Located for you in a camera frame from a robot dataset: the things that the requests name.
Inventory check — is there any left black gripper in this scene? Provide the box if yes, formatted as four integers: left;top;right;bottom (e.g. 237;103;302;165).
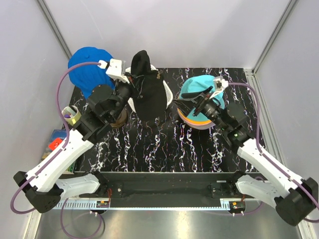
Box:
109;72;145;122

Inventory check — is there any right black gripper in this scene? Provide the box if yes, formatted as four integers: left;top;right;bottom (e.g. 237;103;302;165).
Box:
172;86;229;131

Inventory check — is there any orange bucket hat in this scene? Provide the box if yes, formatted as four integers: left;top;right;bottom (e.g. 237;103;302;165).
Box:
177;109;212;125

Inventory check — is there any pink bucket hat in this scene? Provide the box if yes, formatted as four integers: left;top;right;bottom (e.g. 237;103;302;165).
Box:
183;118;215;127

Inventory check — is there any black embroidered baseball cap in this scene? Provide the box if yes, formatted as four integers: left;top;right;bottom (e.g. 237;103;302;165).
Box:
130;50;167;121

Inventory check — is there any blue hat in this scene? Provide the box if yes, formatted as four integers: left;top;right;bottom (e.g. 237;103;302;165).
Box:
68;46;115;98

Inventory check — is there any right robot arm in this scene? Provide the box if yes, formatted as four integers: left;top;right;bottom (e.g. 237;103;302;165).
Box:
173;88;319;226

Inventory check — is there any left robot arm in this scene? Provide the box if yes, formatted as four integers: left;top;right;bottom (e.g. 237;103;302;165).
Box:
13;82;133;213

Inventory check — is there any white plastic basket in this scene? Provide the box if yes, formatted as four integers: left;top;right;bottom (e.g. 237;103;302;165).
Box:
125;64;173;113

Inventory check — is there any cream mannequin head stand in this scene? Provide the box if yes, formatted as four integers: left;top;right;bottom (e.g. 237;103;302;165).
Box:
111;109;128;128

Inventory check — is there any black marble table mat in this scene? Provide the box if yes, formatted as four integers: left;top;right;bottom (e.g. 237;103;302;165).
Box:
74;68;256;173

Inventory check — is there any yellow tape cup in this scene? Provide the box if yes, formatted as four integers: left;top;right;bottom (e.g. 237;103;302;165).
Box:
61;106;81;126

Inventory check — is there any red cube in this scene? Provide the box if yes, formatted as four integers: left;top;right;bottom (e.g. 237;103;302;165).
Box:
48;137;63;151

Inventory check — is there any landscape cover book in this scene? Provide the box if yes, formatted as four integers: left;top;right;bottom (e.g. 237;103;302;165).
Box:
40;129;75;174

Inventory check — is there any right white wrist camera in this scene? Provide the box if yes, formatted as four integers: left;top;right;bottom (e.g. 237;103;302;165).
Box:
210;76;229;99

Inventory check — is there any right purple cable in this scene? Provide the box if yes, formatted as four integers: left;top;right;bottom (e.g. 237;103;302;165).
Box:
226;82;319;222

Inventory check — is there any purple cable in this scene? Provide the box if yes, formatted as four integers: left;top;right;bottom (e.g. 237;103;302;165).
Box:
226;82;319;222
10;61;103;215

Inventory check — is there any left aluminium frame post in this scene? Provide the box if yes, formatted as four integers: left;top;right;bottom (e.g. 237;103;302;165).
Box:
35;0;72;60

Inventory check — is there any aluminium frame post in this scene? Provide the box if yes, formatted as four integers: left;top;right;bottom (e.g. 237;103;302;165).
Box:
252;0;299;74
35;0;72;60

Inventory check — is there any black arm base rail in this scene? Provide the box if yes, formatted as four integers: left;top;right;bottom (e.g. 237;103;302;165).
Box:
72;171;256;209

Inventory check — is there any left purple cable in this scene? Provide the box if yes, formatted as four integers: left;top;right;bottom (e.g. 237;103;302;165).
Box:
10;61;103;215

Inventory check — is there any right aluminium frame post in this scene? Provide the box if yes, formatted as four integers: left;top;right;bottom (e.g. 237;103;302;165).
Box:
252;0;299;74

